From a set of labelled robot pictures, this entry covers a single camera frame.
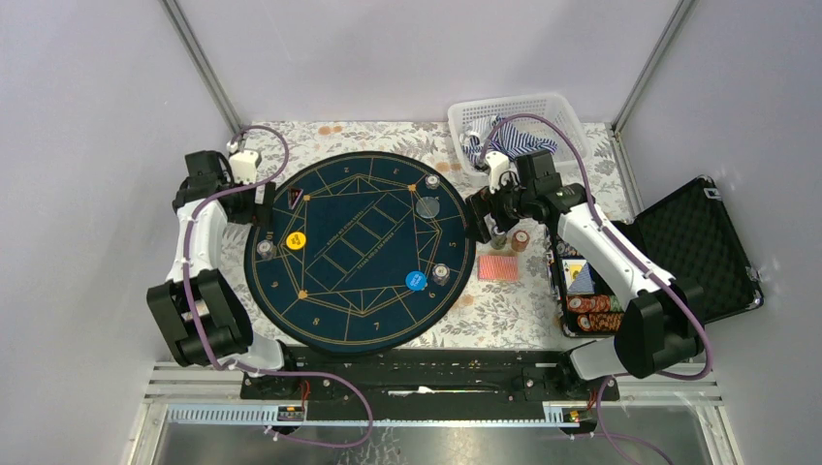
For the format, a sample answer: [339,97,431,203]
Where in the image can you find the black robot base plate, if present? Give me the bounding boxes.
[240,347,619,422]

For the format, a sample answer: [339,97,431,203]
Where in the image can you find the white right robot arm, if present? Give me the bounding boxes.
[465,150,709,399]

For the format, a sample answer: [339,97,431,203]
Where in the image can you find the grey chip stack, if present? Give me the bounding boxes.
[430,263,451,286]
[256,240,275,261]
[425,174,441,192]

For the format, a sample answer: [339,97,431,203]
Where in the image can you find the card box in case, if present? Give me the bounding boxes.
[561,259,595,295]

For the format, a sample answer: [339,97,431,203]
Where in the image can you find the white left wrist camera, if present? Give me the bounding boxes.
[228,149,262,185]

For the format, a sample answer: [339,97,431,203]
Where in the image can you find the clear triangular card cutter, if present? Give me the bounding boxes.
[287,187,303,210]

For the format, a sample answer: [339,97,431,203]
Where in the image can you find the blue small blind button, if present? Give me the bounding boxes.
[405,270,427,292]

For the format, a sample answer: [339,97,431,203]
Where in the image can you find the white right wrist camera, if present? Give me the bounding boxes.
[485,151,510,194]

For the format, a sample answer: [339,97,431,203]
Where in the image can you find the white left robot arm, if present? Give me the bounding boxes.
[146,150,301,398]

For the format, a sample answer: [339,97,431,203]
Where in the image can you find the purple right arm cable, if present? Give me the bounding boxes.
[478,113,714,465]

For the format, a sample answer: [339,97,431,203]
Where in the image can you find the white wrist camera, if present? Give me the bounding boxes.
[485,151,510,194]
[228,149,262,185]

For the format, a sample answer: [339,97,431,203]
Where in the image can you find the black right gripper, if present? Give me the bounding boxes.
[464,171,535,244]

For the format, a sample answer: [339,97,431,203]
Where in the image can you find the clear dealer button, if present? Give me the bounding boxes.
[415,197,441,219]

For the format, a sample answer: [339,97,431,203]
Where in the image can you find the green blue 50 chip stack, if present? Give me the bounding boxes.
[490,232,508,250]

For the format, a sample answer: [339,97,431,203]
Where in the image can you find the red 5 chip stack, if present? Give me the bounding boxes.
[511,230,530,253]

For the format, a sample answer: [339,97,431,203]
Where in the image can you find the round dark blue poker mat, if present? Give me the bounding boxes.
[244,151,476,356]

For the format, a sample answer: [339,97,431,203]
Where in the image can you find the red chips in case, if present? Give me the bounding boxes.
[567,294,623,333]

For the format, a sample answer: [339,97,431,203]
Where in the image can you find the blue white striped cloth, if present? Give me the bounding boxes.
[459,115,558,170]

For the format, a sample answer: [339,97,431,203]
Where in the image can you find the red playing card deck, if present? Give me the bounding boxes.
[477,255,520,282]

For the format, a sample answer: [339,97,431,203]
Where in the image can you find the black aluminium poker case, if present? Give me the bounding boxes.
[546,175,764,338]

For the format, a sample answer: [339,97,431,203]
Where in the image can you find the yellow big blind button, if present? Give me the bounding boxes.
[284,231,307,251]

